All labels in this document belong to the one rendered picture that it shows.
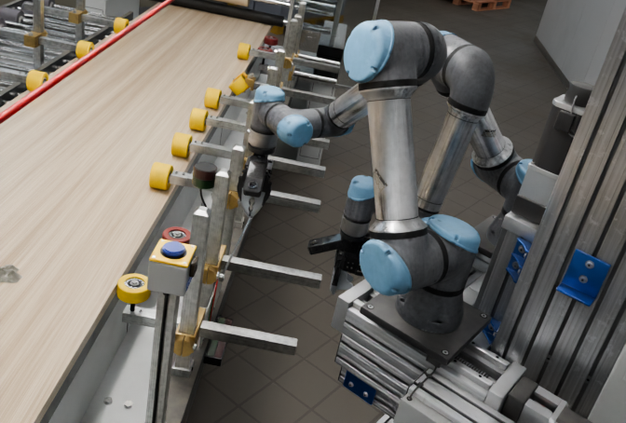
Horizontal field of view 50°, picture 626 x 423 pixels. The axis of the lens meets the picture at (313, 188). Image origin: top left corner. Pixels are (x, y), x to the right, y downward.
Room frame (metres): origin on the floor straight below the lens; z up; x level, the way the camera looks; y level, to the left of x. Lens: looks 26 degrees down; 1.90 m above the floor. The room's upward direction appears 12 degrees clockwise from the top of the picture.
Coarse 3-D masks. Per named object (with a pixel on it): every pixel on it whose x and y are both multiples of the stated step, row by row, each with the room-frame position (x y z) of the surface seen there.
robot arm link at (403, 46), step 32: (352, 32) 1.29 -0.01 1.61; (384, 32) 1.24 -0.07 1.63; (416, 32) 1.30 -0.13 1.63; (352, 64) 1.26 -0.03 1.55; (384, 64) 1.22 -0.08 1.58; (416, 64) 1.27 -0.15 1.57; (384, 96) 1.22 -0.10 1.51; (384, 128) 1.21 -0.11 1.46; (384, 160) 1.19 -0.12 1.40; (384, 192) 1.17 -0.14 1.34; (416, 192) 1.19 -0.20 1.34; (384, 224) 1.15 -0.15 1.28; (416, 224) 1.15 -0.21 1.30; (384, 256) 1.10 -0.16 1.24; (416, 256) 1.11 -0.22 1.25; (384, 288) 1.09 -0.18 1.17; (416, 288) 1.12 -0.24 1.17
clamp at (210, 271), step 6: (222, 246) 1.59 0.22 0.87; (222, 252) 1.56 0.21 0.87; (222, 258) 1.53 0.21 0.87; (210, 264) 1.49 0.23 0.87; (204, 270) 1.46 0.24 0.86; (210, 270) 1.46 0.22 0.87; (216, 270) 1.48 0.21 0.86; (204, 276) 1.46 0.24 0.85; (210, 276) 1.46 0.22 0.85; (216, 276) 1.48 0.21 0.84; (204, 282) 1.46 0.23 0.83; (210, 282) 1.46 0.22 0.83
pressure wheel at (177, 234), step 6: (168, 228) 1.56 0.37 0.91; (174, 228) 1.57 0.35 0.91; (180, 228) 1.58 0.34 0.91; (162, 234) 1.53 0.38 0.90; (168, 234) 1.54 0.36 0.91; (174, 234) 1.54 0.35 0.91; (180, 234) 1.55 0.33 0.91; (186, 234) 1.56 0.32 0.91; (174, 240) 1.51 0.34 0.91; (180, 240) 1.52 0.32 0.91; (186, 240) 1.53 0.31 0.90
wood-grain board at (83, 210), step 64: (128, 64) 2.85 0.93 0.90; (192, 64) 3.04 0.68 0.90; (0, 128) 1.97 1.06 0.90; (64, 128) 2.07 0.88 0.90; (128, 128) 2.18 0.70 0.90; (0, 192) 1.58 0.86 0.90; (64, 192) 1.65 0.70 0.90; (128, 192) 1.73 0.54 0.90; (0, 256) 1.30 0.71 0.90; (64, 256) 1.35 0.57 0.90; (128, 256) 1.40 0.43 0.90; (0, 320) 1.08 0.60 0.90; (64, 320) 1.13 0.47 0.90; (0, 384) 0.91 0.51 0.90
